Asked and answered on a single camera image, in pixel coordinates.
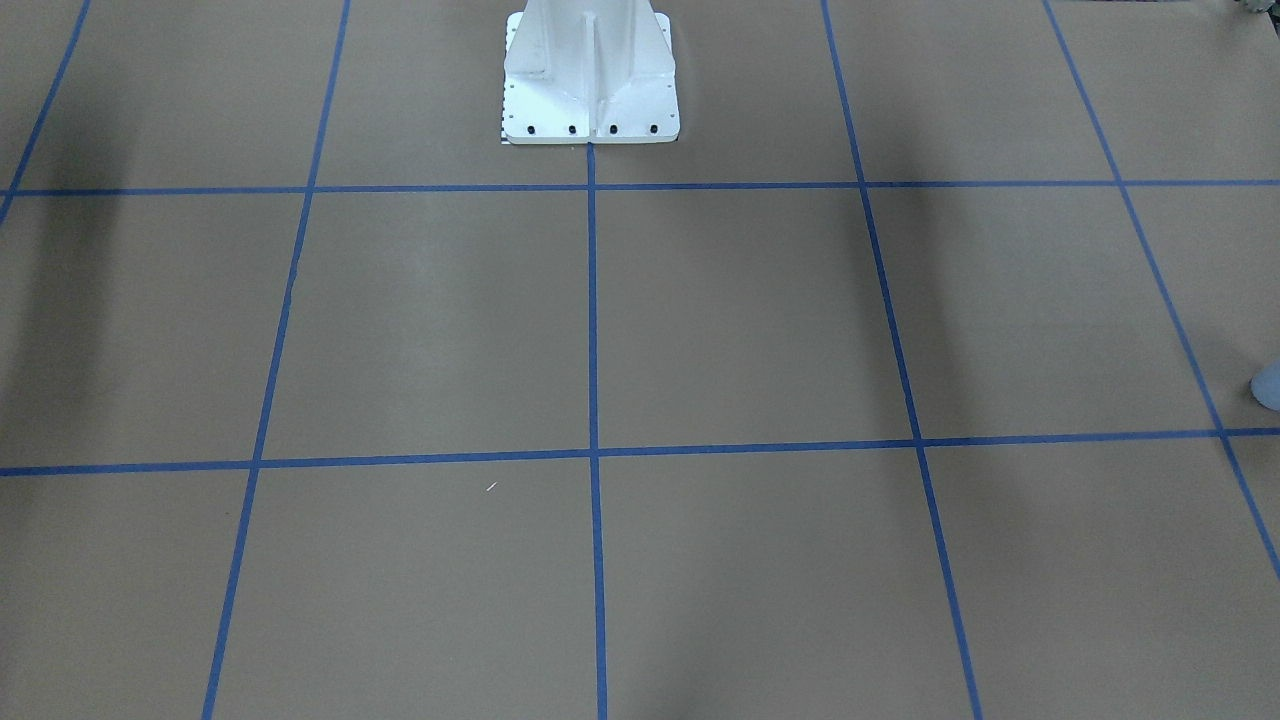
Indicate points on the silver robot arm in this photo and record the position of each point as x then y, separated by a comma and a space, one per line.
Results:
1265, 386

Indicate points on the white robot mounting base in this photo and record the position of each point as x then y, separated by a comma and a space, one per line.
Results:
580, 72

